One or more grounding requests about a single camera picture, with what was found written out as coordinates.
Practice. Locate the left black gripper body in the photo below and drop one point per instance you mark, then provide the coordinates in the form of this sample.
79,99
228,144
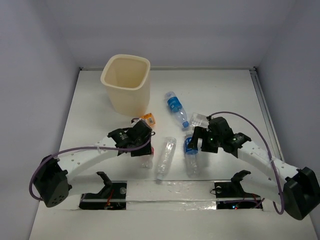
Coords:
142,150

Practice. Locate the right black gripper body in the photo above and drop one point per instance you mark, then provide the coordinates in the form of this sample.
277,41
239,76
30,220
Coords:
209,133

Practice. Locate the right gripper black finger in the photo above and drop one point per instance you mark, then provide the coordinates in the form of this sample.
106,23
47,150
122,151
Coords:
206,144
197,134

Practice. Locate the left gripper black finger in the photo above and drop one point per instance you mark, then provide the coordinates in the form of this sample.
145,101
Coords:
149,148
138,153

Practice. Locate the red cap red label bottle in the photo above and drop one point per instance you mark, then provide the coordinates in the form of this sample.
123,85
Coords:
147,160

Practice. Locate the small orange juice bottle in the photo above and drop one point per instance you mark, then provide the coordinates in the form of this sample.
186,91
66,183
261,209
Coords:
149,119

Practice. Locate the clear crushed label-free bottle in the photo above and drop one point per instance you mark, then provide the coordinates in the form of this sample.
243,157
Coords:
165,158

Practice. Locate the blue label bottle white cap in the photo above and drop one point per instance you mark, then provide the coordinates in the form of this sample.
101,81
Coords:
192,163

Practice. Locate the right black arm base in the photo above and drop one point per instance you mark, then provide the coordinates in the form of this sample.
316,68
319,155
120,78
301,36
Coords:
231,196

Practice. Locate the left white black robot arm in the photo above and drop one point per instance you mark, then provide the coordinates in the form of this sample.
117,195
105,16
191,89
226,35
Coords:
53,180

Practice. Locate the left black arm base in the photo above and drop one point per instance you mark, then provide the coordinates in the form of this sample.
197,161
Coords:
112,196

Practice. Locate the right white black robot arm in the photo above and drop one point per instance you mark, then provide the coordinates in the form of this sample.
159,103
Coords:
296,190

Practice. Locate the cream plastic waste bin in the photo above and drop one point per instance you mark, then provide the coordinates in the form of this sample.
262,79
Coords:
126,79

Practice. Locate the large clear square bottle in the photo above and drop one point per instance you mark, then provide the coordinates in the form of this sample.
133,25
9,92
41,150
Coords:
198,120

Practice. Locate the shiny tape strip front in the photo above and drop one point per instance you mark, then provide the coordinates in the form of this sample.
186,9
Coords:
170,196

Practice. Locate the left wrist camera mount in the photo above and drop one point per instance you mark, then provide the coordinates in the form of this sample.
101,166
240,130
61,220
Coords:
135,120

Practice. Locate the aluminium rail right edge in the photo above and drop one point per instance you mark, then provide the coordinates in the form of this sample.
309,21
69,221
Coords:
274,142

